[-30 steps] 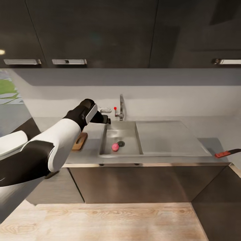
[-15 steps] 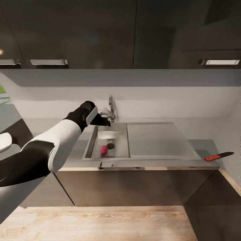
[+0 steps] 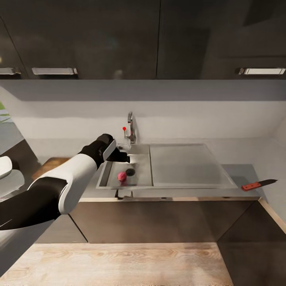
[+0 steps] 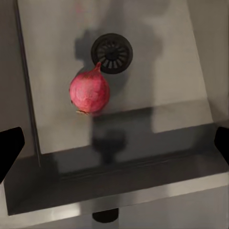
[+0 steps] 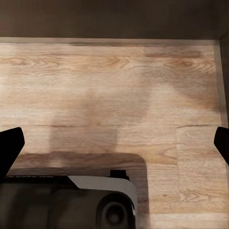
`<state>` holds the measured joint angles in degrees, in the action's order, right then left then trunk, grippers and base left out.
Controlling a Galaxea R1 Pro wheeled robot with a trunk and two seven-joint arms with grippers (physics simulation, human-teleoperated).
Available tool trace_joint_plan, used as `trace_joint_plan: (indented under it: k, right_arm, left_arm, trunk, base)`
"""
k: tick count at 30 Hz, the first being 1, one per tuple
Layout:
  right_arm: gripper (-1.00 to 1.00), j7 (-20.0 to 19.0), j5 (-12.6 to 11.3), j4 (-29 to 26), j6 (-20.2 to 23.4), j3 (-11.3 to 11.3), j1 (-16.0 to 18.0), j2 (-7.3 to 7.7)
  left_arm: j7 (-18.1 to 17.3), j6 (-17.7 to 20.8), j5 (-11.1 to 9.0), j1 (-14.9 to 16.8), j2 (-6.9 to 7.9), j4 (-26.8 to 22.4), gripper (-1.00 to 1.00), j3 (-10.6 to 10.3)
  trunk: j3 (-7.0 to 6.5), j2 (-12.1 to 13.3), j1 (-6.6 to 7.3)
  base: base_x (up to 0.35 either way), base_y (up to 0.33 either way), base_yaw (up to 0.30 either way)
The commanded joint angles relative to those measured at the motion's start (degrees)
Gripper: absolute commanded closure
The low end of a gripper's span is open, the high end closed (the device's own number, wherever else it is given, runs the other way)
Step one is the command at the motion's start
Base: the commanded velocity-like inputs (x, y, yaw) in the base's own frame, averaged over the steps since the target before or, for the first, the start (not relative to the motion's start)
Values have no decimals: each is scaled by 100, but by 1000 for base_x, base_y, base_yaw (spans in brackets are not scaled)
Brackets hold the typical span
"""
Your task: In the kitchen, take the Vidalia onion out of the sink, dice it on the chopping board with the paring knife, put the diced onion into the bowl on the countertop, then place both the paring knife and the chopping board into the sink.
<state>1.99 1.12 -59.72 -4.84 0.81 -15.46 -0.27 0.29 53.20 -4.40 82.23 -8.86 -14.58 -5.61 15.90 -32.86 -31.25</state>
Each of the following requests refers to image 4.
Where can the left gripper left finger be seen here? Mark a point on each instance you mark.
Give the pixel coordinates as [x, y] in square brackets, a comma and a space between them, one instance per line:
[11, 143]

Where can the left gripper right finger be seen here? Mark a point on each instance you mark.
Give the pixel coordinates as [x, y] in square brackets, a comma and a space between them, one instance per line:
[222, 142]

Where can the vidalia onion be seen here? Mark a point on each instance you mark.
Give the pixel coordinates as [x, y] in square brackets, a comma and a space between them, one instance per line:
[90, 91]

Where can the drop in sink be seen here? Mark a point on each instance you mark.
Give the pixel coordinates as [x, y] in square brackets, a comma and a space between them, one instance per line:
[154, 139]

